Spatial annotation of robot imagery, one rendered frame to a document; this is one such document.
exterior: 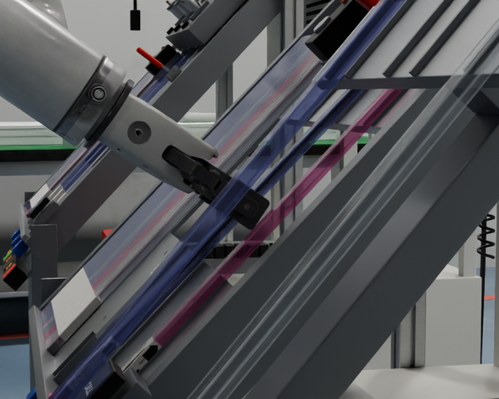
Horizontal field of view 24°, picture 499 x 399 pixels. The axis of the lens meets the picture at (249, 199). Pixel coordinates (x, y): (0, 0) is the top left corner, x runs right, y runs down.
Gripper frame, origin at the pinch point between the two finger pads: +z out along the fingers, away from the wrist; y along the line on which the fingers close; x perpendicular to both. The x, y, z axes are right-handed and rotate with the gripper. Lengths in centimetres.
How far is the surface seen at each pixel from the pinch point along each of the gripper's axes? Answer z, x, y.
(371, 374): 39, 8, 46
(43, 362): -5.2, 24.8, 14.0
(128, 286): -1.3, 13.7, 18.9
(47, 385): -4.9, 24.8, 4.5
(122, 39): 7, -51, 479
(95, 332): -2.2, 19.3, 14.7
